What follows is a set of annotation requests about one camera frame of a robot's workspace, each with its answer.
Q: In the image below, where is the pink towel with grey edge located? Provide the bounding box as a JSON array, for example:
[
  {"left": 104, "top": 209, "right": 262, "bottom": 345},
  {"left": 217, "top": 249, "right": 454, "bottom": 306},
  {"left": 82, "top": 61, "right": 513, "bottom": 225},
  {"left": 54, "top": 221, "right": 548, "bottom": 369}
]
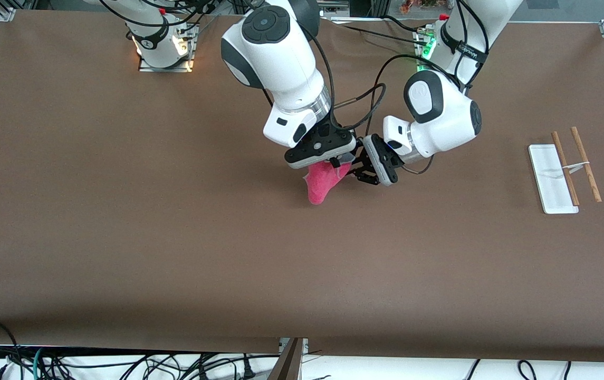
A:
[{"left": 303, "top": 160, "right": 354, "bottom": 206}]

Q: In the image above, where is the brown table cover sheet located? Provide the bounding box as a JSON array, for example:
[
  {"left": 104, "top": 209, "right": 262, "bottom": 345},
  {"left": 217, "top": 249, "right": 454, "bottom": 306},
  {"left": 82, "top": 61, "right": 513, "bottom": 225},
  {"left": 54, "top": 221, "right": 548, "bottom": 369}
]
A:
[{"left": 0, "top": 9, "right": 604, "bottom": 365}]

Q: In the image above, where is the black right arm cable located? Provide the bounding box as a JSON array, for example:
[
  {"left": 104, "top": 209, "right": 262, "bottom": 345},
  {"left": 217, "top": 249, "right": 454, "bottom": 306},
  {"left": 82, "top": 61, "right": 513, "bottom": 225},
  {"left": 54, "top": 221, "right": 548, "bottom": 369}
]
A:
[{"left": 249, "top": 0, "right": 388, "bottom": 131}]

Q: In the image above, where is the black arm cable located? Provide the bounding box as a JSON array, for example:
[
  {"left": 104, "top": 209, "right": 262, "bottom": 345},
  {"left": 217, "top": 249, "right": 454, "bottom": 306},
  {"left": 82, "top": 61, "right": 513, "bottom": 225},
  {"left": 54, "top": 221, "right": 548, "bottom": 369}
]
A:
[
  {"left": 249, "top": 0, "right": 388, "bottom": 131},
  {"left": 364, "top": 53, "right": 472, "bottom": 139}
]

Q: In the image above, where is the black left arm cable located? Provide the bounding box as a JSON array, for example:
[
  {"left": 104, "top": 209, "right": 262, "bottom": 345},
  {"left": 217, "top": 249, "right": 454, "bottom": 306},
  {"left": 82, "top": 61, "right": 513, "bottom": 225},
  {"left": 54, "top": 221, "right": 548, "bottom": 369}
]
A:
[{"left": 364, "top": 53, "right": 472, "bottom": 139}]

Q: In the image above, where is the black cable across table cover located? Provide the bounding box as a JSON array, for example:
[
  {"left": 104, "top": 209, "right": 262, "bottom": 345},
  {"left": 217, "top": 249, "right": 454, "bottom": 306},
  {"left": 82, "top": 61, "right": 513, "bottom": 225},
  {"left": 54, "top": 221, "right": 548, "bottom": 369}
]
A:
[{"left": 328, "top": 15, "right": 429, "bottom": 47}]

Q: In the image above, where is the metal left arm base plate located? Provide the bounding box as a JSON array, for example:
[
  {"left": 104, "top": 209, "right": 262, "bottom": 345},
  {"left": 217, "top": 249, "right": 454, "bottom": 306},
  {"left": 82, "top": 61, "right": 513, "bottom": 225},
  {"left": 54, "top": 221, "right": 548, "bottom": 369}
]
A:
[{"left": 413, "top": 29, "right": 439, "bottom": 72}]

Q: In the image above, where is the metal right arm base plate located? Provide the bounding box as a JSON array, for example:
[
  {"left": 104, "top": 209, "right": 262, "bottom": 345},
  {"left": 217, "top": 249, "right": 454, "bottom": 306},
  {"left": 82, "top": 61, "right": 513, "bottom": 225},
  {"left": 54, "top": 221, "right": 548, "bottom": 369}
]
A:
[{"left": 138, "top": 24, "right": 195, "bottom": 73}]

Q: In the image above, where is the aluminium frame profile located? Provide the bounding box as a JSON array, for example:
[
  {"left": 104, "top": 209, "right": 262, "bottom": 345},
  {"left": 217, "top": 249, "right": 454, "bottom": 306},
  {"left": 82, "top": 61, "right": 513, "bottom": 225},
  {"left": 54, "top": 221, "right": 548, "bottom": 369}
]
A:
[{"left": 0, "top": 0, "right": 40, "bottom": 22}]

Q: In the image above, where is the teal floor cable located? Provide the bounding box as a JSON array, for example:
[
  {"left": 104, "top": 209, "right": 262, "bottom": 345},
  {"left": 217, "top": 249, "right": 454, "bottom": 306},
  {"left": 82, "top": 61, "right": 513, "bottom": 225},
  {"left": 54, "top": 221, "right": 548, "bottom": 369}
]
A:
[{"left": 31, "top": 347, "right": 45, "bottom": 380}]

